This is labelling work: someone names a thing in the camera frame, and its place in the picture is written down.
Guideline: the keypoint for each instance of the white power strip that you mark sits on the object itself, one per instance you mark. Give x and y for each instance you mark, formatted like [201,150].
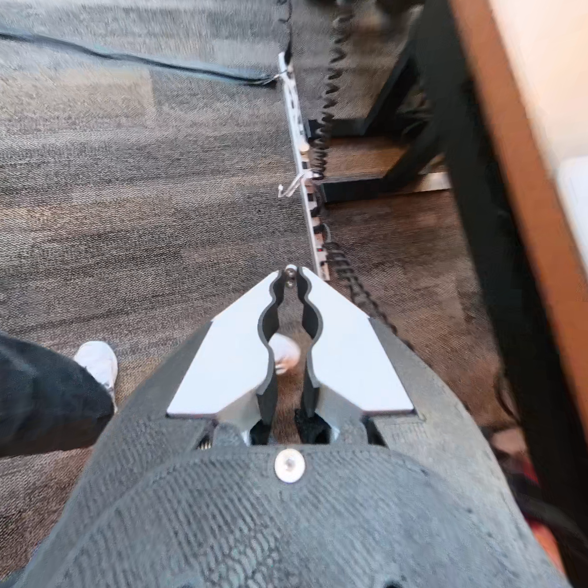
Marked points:
[301,151]

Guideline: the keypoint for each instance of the person's white shoe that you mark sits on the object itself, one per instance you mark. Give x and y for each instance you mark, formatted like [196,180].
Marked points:
[285,351]
[96,360]

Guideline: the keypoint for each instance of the person's black trouser leg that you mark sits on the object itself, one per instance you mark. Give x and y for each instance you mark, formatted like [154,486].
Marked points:
[46,395]

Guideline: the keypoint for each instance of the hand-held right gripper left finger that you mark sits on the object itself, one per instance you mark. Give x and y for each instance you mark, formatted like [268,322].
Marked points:
[220,367]

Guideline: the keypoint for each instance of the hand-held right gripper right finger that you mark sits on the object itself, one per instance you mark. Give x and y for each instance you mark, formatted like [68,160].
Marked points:
[358,367]

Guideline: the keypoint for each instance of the grey desk with wooden edge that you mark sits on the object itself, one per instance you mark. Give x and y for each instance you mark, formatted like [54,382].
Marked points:
[542,69]

